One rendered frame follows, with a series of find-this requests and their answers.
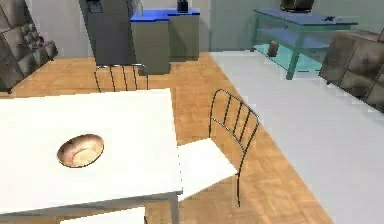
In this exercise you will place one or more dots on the brown cylinder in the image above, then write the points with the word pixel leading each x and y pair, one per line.
pixel 272 48

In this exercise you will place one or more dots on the white dining table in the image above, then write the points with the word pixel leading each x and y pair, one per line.
pixel 126 133

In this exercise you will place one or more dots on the white bottle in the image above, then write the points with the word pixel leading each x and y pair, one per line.
pixel 140 8

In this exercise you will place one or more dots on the grey shelf unit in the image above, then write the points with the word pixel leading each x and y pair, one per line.
pixel 20 46

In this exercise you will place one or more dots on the teal table blue top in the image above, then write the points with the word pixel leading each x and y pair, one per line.
pixel 293 36

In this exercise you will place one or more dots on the dark grey fridge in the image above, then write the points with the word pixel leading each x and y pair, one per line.
pixel 108 30

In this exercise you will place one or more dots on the grey cabinet blue worktop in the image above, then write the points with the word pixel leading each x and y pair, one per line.
pixel 160 36

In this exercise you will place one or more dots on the dark television set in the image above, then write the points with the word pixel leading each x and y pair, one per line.
pixel 296 5

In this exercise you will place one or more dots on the black coffee machine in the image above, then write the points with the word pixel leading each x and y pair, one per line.
pixel 182 6

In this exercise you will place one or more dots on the brown wooden bowl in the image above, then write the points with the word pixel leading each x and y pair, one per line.
pixel 80 150

